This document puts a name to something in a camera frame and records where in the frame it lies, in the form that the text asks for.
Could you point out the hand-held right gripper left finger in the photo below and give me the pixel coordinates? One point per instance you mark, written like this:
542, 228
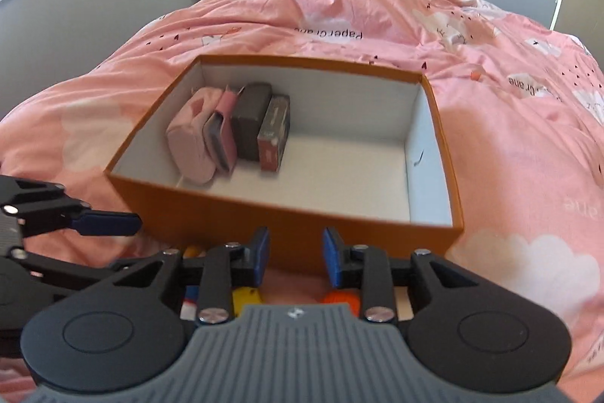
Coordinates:
262, 256

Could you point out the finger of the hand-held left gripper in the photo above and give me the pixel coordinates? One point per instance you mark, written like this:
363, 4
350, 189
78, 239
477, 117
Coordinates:
108, 224
61, 265

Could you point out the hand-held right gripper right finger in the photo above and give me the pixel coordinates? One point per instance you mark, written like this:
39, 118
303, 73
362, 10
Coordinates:
332, 259

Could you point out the orange cardboard box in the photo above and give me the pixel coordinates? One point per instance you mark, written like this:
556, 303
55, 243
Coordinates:
292, 242

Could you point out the orange crochet fruit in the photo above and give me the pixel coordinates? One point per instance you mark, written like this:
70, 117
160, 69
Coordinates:
339, 298

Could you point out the yellow tape measure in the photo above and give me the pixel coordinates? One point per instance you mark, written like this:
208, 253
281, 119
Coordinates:
245, 298

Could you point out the pink fabric pouch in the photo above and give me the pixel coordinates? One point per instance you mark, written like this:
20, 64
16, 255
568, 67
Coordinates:
188, 143

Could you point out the grey photo card box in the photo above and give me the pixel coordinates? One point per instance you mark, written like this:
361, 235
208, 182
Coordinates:
273, 134

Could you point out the dark grey box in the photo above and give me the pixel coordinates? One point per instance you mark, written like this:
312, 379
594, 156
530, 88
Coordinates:
247, 124

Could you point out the pink printed blanket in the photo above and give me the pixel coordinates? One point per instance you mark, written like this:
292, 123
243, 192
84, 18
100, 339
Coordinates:
519, 138

